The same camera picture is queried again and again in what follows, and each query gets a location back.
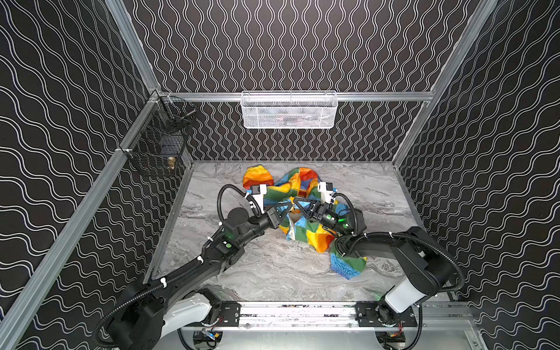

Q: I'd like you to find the rainbow striped jacket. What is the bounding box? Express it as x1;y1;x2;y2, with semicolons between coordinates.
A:
243;165;367;279

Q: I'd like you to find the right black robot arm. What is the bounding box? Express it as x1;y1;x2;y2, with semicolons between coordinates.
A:
293;197;465;326

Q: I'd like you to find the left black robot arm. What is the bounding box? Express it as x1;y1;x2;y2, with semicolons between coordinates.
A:
92;184;293;349

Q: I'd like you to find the brass object in basket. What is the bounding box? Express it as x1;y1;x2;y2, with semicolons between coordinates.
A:
167;157;176;170

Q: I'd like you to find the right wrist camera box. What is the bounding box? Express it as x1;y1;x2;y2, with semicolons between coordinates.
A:
317;182;336;204

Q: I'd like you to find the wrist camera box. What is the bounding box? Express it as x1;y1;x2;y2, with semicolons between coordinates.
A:
317;182;336;204
247;184;267;214

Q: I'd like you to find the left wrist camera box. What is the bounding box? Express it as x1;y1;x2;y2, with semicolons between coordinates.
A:
247;184;267;214

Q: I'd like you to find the aluminium front rail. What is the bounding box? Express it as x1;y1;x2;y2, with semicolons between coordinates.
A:
124;300;473;331

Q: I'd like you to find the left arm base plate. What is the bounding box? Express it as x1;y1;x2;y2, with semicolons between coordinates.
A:
190;301;242;328

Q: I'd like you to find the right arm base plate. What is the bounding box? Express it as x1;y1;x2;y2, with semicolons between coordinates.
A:
354;302;418;328

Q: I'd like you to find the white mesh wall basket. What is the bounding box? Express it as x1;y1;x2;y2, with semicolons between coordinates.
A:
240;90;338;129

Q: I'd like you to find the black wire wall basket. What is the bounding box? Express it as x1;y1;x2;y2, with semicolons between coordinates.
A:
125;99;198;179

